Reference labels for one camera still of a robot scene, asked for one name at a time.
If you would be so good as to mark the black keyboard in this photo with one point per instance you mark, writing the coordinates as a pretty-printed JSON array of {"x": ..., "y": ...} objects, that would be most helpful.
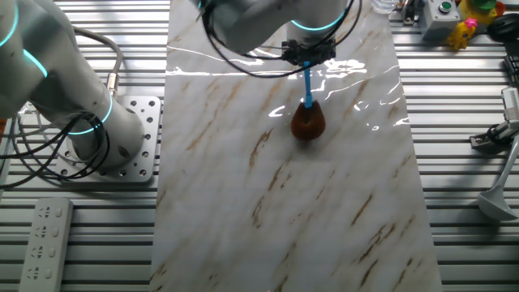
[{"x": 513, "y": 69}]

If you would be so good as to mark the metal camera mount clamp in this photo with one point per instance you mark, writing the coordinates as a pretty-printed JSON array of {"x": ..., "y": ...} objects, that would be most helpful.
[{"x": 486, "y": 140}]

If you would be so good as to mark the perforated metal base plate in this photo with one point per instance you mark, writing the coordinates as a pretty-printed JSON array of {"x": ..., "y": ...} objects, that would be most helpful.
[{"x": 144, "y": 138}]

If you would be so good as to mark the black round object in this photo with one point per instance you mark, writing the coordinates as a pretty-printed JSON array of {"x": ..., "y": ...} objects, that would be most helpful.
[{"x": 504, "y": 28}]

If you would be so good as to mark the grey depth camera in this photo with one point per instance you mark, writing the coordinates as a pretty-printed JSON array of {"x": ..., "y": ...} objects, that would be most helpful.
[{"x": 511, "y": 103}]

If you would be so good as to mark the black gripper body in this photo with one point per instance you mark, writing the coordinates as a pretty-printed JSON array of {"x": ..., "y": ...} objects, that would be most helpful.
[{"x": 310, "y": 50}]

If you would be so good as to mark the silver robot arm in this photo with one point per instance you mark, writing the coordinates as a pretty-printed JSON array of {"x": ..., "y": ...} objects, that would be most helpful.
[{"x": 251, "y": 20}]

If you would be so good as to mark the white power strip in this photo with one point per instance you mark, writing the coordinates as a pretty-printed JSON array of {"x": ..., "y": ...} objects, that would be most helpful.
[{"x": 46, "y": 243}]

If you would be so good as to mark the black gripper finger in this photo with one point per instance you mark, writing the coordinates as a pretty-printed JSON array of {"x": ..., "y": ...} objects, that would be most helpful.
[
  {"x": 300, "y": 61},
  {"x": 321, "y": 61}
]

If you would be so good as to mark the yellow toy green cap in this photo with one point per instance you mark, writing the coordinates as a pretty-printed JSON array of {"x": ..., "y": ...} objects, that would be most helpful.
[{"x": 480, "y": 12}]

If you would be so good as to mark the marble pattern table mat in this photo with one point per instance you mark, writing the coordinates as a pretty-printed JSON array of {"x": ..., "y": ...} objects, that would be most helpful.
[{"x": 284, "y": 203}]

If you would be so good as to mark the grey box green button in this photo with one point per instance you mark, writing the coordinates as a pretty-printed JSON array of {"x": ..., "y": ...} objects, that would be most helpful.
[{"x": 440, "y": 16}]

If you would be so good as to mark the metal clamp bracket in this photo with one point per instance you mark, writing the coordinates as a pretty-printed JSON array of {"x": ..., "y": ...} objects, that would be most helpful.
[{"x": 410, "y": 12}]

